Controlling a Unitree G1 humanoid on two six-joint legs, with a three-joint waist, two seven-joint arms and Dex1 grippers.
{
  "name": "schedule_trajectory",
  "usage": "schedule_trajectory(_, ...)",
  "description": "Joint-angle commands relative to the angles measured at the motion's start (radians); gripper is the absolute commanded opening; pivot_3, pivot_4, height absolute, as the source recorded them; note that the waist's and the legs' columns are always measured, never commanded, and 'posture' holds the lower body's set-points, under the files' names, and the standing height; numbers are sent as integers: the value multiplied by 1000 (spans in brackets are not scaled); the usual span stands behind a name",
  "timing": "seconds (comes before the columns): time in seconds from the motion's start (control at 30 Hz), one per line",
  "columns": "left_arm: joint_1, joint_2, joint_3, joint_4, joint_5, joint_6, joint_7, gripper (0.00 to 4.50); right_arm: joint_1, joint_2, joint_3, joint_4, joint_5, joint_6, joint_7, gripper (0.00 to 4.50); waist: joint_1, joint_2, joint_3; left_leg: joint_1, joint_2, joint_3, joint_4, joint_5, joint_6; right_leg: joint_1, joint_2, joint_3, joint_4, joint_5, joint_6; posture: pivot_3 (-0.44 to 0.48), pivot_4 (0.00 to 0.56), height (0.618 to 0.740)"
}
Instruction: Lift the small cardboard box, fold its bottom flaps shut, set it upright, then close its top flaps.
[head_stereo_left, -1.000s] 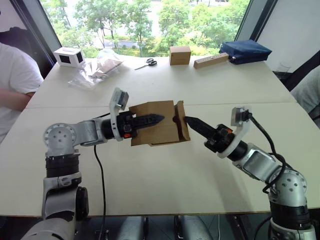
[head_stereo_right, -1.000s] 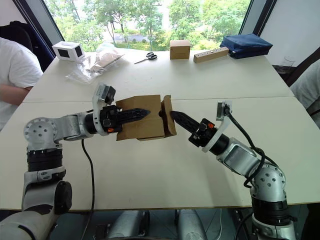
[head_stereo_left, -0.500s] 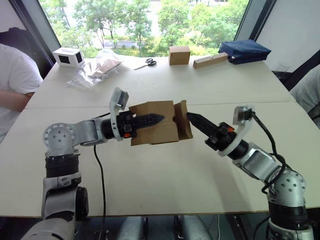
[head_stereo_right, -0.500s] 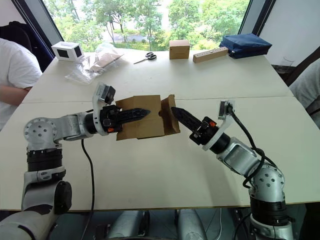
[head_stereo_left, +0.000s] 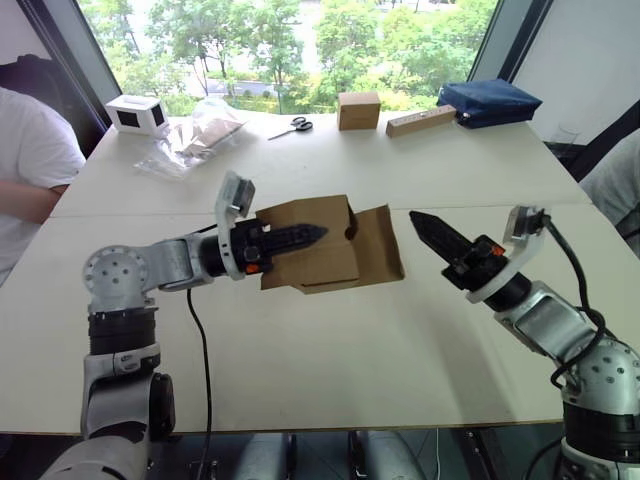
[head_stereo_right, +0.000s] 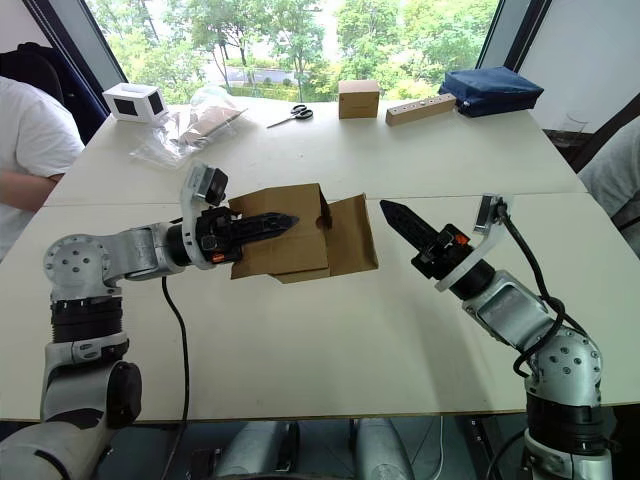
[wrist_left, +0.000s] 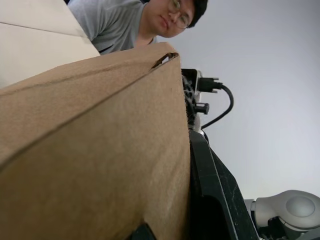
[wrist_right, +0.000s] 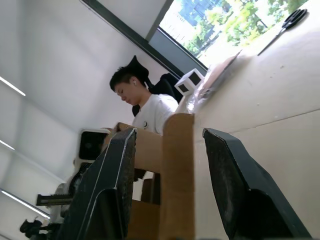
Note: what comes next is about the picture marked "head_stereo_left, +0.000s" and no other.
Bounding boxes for white box with black windows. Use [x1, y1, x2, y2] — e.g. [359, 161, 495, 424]
[104, 93, 169, 138]

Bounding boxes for black office chair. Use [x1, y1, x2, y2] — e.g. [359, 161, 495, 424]
[0, 53, 69, 119]

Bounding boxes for plastic bag of flat cardboard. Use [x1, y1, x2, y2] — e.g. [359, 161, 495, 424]
[172, 97, 250, 164]

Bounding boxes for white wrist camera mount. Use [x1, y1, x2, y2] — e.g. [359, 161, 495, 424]
[213, 170, 259, 281]
[464, 203, 551, 304]

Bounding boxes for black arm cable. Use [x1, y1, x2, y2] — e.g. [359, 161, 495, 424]
[542, 213, 610, 394]
[186, 227, 221, 480]

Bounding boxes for small closed cardboard box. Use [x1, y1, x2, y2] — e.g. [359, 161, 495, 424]
[337, 91, 382, 132]

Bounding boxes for long narrow cardboard box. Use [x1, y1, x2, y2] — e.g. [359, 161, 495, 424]
[385, 105, 458, 140]

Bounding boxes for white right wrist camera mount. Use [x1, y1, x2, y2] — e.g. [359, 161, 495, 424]
[464, 203, 551, 304]

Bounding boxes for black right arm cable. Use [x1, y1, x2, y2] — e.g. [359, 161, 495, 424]
[542, 213, 610, 394]

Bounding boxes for small clear plastic bag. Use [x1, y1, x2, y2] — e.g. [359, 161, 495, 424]
[132, 142, 194, 182]

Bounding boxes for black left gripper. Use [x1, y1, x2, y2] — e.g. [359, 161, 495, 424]
[230, 218, 330, 277]

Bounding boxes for person in white t-shirt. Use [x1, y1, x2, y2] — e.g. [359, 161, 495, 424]
[0, 85, 88, 289]

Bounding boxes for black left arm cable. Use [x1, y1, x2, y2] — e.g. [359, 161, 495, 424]
[186, 227, 221, 480]

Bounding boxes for black window frame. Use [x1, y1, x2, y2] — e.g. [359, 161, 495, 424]
[466, 0, 556, 84]
[29, 0, 125, 146]

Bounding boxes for black-handled scissors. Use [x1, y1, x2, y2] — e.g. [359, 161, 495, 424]
[266, 115, 314, 142]

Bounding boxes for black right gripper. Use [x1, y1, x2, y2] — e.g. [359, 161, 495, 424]
[408, 209, 507, 292]

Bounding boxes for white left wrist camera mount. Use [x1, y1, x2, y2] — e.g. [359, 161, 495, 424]
[213, 170, 259, 281]

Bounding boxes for clear drinking glass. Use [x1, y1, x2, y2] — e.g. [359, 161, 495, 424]
[553, 125, 582, 147]

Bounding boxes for person in grey clothing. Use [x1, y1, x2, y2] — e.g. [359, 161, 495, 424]
[578, 130, 640, 242]

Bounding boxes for dark blue fabric pouch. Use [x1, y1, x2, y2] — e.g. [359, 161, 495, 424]
[438, 79, 544, 130]

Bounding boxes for brown cardboard box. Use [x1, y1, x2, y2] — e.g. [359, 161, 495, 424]
[254, 193, 406, 296]

